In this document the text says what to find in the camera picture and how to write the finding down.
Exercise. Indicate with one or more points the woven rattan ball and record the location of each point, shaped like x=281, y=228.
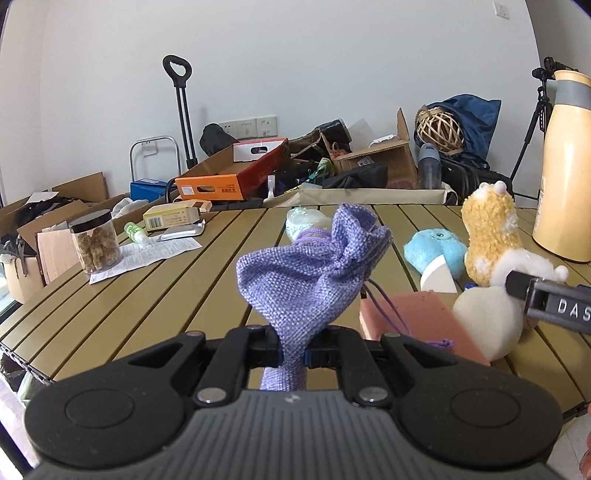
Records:
x=438, y=121

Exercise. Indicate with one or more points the dark blue bag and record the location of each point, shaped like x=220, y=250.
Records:
x=475, y=120

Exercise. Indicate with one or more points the black camera tripod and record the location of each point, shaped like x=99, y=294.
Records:
x=544, y=99

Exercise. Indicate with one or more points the cardboard box with black contents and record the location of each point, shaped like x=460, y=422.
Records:
x=27, y=277

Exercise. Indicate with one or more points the white wall outlet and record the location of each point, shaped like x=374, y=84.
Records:
x=229, y=129
x=267, y=127
x=151, y=149
x=247, y=128

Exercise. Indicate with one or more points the blue water bottle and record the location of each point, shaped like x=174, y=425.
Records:
x=429, y=168

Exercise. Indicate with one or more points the black cloth bundle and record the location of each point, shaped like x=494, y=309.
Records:
x=355, y=177

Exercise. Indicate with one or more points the clear jar of snacks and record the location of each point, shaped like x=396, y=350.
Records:
x=94, y=244

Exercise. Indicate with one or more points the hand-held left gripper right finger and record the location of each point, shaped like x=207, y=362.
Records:
x=323, y=357

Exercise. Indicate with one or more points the pale yellow carton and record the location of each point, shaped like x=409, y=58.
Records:
x=171, y=219

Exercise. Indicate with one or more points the silver metal tin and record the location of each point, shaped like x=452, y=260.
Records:
x=182, y=230

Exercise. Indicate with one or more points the plain brown cardboard box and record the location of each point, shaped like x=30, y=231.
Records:
x=55, y=254

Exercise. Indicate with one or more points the yellow and white plush toy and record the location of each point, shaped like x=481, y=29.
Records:
x=485, y=230

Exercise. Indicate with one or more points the pink rectangular sponge block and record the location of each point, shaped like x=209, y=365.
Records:
x=415, y=314

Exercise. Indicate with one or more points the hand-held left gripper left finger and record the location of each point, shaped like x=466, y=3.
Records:
x=265, y=356

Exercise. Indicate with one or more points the small green bottle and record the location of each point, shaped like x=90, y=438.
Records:
x=134, y=229

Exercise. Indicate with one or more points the silver folding trolley frame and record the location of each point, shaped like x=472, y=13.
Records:
x=154, y=138

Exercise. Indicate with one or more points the white wall switch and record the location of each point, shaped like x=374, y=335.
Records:
x=502, y=10

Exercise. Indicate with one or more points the open brown cardboard box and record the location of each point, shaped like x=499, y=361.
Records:
x=392, y=161

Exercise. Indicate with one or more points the blue box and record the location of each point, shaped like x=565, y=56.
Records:
x=145, y=189

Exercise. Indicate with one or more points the tan slatted folding table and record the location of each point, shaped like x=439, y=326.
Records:
x=184, y=286

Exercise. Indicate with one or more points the small black case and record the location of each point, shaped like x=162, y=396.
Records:
x=336, y=130

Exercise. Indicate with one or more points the printed paper sheet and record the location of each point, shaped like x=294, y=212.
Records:
x=147, y=256

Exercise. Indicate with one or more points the blue fluffy monster plush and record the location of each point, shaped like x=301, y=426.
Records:
x=429, y=249

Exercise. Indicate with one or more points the white round sponge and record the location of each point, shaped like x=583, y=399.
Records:
x=480, y=318

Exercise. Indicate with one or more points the white wedge sponge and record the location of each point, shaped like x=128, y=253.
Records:
x=438, y=277

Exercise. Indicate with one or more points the orange cardboard box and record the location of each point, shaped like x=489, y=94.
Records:
x=207, y=188

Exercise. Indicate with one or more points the white knotted plastic bag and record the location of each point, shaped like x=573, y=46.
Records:
x=304, y=226

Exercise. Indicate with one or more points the white and red carton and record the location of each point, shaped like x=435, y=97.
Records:
x=258, y=150

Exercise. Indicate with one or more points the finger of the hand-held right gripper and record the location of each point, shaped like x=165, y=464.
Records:
x=516, y=288

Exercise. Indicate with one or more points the yellow thermos jug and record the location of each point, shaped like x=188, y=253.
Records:
x=563, y=184

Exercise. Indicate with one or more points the black bag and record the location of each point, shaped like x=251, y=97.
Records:
x=214, y=138

